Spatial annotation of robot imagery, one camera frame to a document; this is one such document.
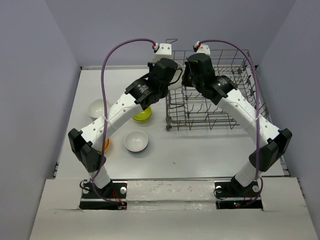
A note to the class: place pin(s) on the white bowl red rim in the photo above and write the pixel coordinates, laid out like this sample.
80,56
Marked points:
136,141

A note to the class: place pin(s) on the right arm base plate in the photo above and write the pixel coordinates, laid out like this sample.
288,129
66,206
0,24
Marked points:
229,199

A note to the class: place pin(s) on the green bowl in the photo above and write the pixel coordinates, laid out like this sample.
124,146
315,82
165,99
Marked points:
143,116

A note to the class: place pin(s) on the white bowl stack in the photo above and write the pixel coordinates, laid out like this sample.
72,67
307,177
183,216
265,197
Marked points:
96,109

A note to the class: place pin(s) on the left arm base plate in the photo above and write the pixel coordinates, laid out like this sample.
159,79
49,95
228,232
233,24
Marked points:
111,198

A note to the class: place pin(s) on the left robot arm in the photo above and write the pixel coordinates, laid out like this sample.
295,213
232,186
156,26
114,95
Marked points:
88,143

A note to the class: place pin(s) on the orange bowl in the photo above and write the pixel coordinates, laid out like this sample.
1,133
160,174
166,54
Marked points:
107,144

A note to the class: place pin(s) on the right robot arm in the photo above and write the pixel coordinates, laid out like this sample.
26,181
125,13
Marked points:
271,141

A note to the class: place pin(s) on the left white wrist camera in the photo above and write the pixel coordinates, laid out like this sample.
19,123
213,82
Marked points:
161,50

